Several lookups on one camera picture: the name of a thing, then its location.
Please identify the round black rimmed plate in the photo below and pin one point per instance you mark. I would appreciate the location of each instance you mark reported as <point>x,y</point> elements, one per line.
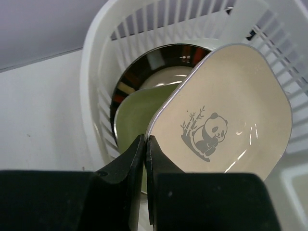
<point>140,70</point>

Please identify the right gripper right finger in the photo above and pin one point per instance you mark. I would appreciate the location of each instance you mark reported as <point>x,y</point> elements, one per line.
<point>179,201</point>

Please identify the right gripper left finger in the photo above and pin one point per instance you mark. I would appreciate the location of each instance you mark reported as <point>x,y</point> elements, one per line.
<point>104,200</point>

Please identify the white plastic basket bin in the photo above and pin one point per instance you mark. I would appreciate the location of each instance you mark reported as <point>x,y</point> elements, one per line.
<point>123,30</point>

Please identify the green square plate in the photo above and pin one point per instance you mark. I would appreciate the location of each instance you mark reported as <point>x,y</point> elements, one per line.
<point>135,113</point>

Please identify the cream panda square plate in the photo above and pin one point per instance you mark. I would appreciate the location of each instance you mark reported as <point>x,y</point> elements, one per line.
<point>230,115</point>

